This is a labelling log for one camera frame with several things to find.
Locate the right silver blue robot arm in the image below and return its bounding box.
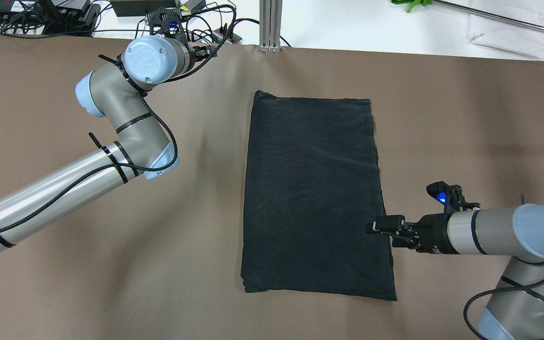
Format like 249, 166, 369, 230
365, 203, 544, 340

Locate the white cloth on table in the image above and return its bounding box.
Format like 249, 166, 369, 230
467, 0, 544, 60

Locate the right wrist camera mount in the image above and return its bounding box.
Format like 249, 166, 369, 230
426, 181, 481, 215

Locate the black printed t-shirt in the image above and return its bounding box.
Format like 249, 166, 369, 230
240, 90, 397, 301

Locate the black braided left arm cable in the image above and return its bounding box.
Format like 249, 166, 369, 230
0, 5, 237, 239

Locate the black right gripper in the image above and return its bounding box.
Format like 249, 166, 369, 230
365, 213, 452, 255

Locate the black power adapter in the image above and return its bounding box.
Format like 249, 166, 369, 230
109, 0, 179, 17

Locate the metal rod on table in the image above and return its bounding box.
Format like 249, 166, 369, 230
433, 0, 544, 33

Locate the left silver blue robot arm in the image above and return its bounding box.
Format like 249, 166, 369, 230
0, 35, 218, 254

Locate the aluminium frame post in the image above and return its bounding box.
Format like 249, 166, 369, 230
259, 0, 282, 52

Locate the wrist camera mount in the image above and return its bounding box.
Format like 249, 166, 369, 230
426, 181, 481, 215
145, 7, 188, 45

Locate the green plastic clamp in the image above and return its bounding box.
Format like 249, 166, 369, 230
391, 0, 434, 13

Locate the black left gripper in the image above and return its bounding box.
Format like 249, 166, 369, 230
189, 44, 218, 61

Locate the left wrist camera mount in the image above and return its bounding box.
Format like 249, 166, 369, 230
145, 7, 188, 45

